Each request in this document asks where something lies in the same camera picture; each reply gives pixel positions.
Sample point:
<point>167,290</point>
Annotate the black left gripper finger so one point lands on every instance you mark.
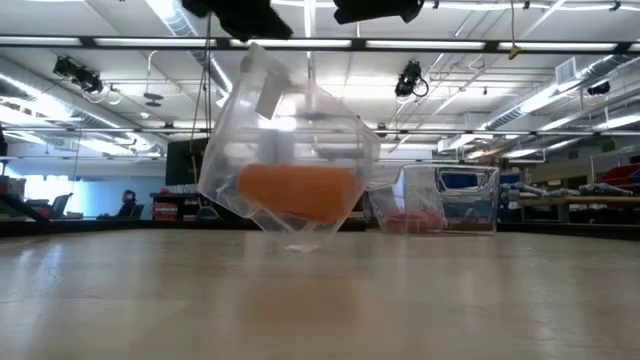
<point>250,20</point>

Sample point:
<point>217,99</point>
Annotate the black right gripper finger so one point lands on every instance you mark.
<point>375,10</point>

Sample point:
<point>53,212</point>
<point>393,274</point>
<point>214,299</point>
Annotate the clear plastic zip bag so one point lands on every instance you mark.
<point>280,100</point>

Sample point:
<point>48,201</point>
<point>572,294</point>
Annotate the clear plastic bin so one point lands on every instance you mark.
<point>475,210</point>

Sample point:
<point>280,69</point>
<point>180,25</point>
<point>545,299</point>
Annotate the pink bandage roll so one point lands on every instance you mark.
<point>415,222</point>

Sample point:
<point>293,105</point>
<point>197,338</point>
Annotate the black bar with light strips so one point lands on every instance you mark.
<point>450,45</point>

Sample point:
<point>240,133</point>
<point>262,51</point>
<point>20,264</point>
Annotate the black monitor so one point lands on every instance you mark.
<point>182,165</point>

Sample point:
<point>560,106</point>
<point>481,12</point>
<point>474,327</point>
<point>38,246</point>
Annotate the grey dome-shaped object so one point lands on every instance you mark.
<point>207,215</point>

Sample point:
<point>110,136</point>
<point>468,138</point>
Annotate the red drawer box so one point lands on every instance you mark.
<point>165,211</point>

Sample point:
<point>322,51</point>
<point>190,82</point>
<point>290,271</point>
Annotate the person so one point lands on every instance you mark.
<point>129,205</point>

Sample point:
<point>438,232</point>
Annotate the wooden workbench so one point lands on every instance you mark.
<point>600,201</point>

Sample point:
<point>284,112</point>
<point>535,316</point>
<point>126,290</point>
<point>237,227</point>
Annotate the black ceiling-mounted camera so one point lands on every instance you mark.
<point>598,88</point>
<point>407,80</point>
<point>80,75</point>

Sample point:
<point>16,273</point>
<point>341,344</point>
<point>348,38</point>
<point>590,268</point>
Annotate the black aluminium table frame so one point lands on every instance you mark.
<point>100,226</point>

